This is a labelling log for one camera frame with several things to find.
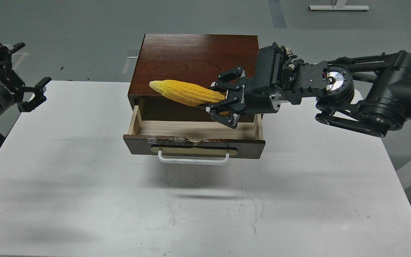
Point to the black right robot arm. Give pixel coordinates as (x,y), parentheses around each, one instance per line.
(370,95)

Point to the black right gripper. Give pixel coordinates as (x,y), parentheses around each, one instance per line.
(257,98)

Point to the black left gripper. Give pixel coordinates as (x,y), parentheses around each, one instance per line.
(8,93)

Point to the yellow corn cob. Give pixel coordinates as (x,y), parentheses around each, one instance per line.
(185,93)

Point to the dark wooden cabinet box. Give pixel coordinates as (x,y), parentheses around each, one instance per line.
(197,59)

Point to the wooden drawer with white handle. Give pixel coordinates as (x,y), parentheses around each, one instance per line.
(174,132)

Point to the white table leg base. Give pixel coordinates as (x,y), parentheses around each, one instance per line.
(339,5)

